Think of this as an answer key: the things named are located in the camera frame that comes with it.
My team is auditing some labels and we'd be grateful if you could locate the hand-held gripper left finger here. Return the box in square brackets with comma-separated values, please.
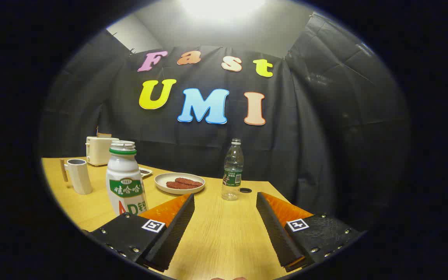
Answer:
[88, 193, 195, 273]

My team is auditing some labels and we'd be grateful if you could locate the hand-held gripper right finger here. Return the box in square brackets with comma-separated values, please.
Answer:
[256, 191, 361, 273]

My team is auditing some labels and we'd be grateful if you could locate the white juice bottle green label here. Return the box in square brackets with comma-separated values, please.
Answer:
[106, 140, 149, 217]

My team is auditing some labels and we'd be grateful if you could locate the white cup wooden handle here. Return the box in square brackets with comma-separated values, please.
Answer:
[60, 158, 93, 195]

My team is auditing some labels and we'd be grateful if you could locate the clear plastic water bottle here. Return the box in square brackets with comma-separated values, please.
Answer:
[221, 138, 244, 201]

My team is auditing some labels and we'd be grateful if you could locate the wooden table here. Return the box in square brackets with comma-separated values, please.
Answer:
[41, 157, 314, 280]

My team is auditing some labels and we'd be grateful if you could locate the round cream plate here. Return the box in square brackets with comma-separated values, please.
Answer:
[154, 172, 206, 195]

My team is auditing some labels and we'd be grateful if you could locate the cream toaster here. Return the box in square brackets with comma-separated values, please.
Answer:
[86, 136, 119, 167]

